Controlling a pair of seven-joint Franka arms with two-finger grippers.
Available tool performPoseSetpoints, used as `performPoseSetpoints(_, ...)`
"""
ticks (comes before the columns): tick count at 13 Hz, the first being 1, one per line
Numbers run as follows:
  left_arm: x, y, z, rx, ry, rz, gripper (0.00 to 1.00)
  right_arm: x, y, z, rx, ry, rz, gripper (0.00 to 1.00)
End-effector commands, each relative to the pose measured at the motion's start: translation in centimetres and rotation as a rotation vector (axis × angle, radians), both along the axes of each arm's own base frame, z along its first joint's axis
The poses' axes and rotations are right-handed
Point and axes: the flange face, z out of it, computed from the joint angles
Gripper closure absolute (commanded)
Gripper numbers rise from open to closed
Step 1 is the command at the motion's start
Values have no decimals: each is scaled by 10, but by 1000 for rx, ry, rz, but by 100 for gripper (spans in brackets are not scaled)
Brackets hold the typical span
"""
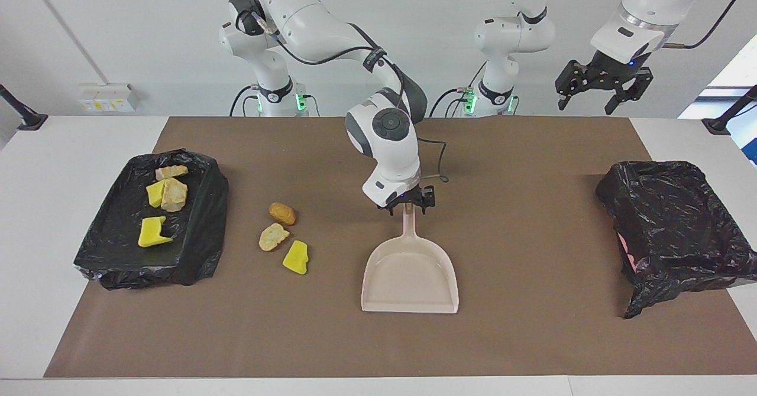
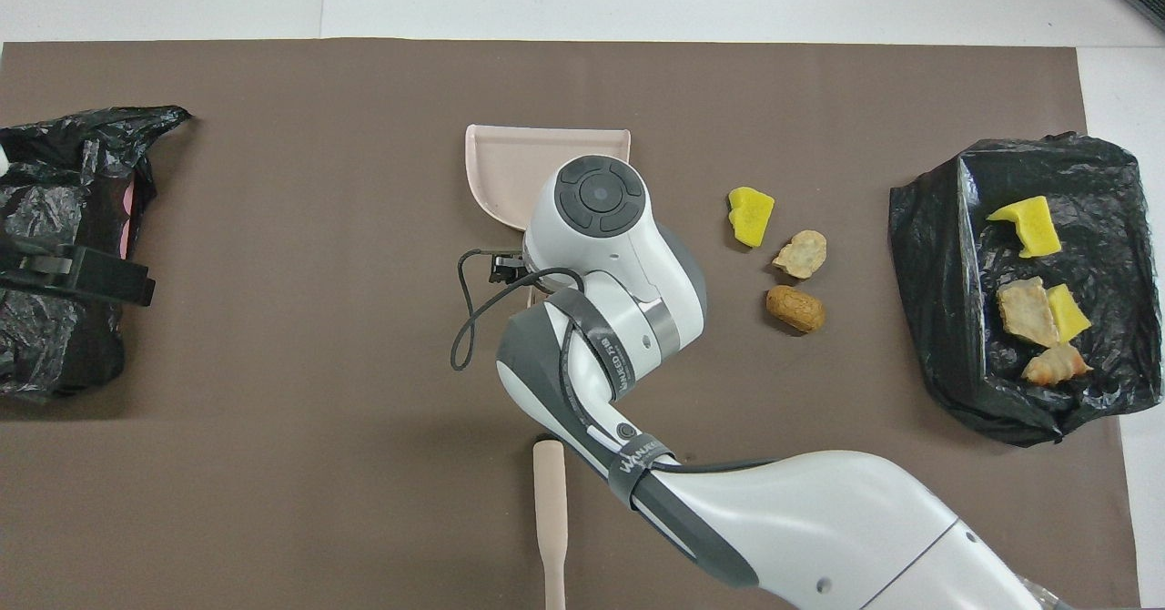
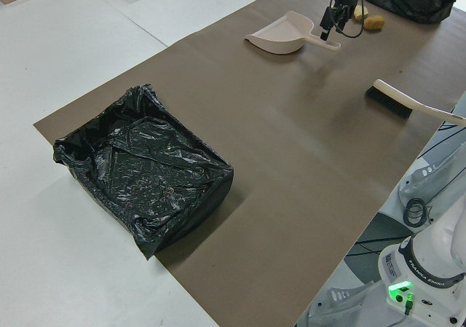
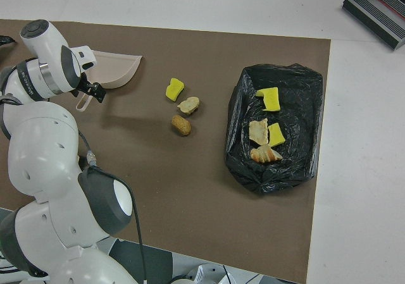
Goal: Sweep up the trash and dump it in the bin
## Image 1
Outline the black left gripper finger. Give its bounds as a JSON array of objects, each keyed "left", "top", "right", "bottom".
[
  {"left": 604, "top": 70, "right": 654, "bottom": 116},
  {"left": 555, "top": 60, "right": 592, "bottom": 111}
]

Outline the beige plastic dustpan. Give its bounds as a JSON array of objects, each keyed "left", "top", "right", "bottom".
[{"left": 361, "top": 203, "right": 460, "bottom": 314}]

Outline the brown nugget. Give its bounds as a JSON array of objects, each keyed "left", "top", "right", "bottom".
[{"left": 269, "top": 202, "right": 297, "bottom": 226}]

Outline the pale round cracker piece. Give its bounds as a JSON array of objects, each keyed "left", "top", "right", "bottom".
[{"left": 258, "top": 223, "right": 291, "bottom": 252}]

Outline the pale square bread piece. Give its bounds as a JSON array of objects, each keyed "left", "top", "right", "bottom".
[{"left": 161, "top": 177, "right": 189, "bottom": 212}]

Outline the notched yellow sponge piece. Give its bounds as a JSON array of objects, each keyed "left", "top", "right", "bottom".
[{"left": 139, "top": 217, "right": 174, "bottom": 248}]

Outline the pink bin in black bag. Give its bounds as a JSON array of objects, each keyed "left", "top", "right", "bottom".
[{"left": 595, "top": 160, "right": 757, "bottom": 320}]

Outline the black clamp stand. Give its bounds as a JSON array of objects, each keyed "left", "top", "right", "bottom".
[
  {"left": 0, "top": 83, "right": 49, "bottom": 132},
  {"left": 702, "top": 85, "right": 757, "bottom": 135}
]

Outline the bright window opening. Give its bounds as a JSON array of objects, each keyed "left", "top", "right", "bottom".
[{"left": 677, "top": 33, "right": 757, "bottom": 166}]

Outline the brown paper table mat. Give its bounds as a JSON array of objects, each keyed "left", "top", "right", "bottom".
[{"left": 44, "top": 116, "right": 757, "bottom": 379}]

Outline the flat tray in black bag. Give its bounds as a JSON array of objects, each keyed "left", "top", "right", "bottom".
[{"left": 73, "top": 149, "right": 229, "bottom": 291}]

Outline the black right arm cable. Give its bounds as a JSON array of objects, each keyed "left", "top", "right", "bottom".
[{"left": 251, "top": 9, "right": 450, "bottom": 183}]

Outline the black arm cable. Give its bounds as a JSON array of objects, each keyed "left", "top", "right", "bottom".
[
  {"left": 251, "top": 9, "right": 450, "bottom": 183},
  {"left": 661, "top": 0, "right": 749, "bottom": 49}
]

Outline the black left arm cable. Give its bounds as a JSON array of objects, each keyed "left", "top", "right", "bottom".
[{"left": 661, "top": 0, "right": 749, "bottom": 49}]

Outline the black base cable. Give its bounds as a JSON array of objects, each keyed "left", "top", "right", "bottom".
[
  {"left": 229, "top": 86, "right": 261, "bottom": 117},
  {"left": 429, "top": 62, "right": 491, "bottom": 117}
]

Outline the white wall socket box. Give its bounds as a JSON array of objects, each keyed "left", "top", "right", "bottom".
[{"left": 79, "top": 84, "right": 138, "bottom": 113}]

